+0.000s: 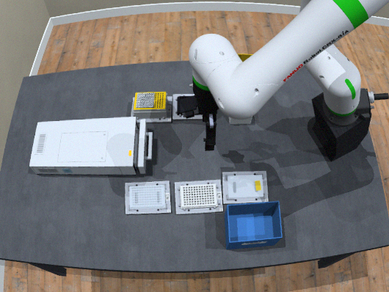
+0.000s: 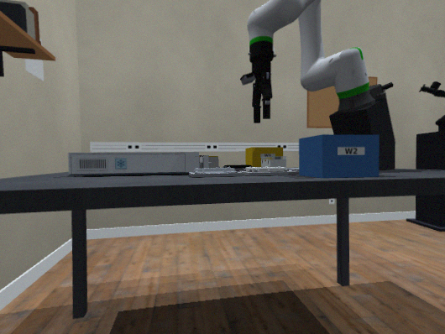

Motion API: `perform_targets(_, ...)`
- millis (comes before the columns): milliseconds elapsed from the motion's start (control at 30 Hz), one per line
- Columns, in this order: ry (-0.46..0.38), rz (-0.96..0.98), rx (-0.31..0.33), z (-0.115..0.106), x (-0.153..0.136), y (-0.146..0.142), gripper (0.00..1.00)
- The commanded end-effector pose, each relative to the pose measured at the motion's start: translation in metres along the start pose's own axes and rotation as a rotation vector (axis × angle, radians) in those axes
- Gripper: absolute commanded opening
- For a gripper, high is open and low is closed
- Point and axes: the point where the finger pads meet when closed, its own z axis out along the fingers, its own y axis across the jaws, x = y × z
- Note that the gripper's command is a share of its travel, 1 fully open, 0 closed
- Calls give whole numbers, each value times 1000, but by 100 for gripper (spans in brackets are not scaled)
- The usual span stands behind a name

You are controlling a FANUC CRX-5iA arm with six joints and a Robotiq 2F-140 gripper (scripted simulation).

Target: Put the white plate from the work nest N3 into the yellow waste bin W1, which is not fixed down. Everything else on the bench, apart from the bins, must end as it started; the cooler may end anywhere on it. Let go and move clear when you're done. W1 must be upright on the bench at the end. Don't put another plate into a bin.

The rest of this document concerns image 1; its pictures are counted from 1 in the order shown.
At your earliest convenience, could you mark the blue box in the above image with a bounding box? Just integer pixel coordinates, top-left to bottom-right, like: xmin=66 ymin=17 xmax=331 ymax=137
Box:
xmin=225 ymin=201 xmax=282 ymax=249

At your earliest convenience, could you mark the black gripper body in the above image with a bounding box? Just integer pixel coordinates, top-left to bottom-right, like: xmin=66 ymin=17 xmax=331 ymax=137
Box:
xmin=196 ymin=97 xmax=219 ymax=118

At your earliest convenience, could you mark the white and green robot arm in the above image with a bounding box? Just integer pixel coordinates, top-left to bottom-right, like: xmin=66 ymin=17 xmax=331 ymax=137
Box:
xmin=180 ymin=0 xmax=389 ymax=126

